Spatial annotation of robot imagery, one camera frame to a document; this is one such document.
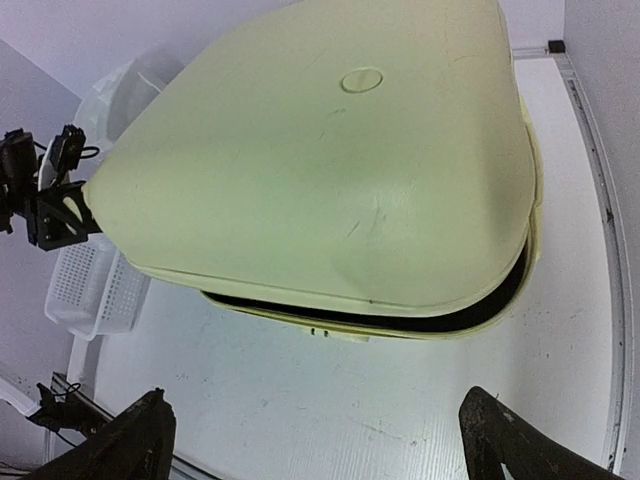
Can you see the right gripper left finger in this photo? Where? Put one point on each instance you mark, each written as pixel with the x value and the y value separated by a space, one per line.
pixel 136 444

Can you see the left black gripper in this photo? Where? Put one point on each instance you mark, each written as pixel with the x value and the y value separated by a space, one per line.
pixel 73 221

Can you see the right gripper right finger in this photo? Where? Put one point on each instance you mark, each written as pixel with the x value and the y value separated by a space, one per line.
pixel 497 442

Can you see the pale yellow hard suitcase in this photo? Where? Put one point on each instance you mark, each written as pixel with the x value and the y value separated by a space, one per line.
pixel 366 167

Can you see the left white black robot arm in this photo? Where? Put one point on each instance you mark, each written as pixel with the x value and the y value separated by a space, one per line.
pixel 19 170

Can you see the white perforated plastic basket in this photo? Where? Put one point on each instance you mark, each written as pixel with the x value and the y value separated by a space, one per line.
pixel 94 290

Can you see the white plastic drawer organizer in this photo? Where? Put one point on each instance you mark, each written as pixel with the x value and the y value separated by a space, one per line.
pixel 115 101

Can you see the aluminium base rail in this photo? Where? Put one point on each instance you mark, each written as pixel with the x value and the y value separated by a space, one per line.
pixel 25 398

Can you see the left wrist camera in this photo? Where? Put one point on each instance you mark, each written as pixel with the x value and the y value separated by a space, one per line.
pixel 62 156

